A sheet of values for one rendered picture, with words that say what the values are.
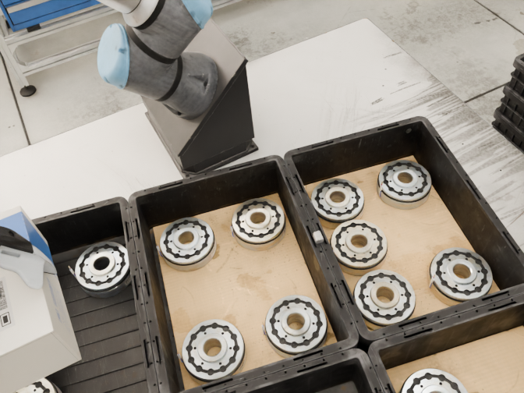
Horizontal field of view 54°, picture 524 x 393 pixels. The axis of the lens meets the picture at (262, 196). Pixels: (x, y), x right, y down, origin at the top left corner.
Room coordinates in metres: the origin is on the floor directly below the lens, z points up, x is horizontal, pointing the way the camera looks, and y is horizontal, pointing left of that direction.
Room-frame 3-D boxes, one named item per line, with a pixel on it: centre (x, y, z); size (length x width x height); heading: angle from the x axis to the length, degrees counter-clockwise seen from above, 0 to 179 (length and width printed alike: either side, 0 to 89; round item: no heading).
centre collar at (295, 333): (0.35, -0.03, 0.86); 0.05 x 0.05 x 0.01
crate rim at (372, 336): (0.50, -0.23, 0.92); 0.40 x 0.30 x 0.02; 11
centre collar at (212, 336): (0.33, 0.11, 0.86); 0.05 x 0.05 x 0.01
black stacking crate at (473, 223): (0.50, -0.23, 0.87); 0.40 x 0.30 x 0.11; 11
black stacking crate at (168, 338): (0.45, 0.06, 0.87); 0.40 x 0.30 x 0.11; 11
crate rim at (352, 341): (0.45, 0.06, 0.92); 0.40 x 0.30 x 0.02; 11
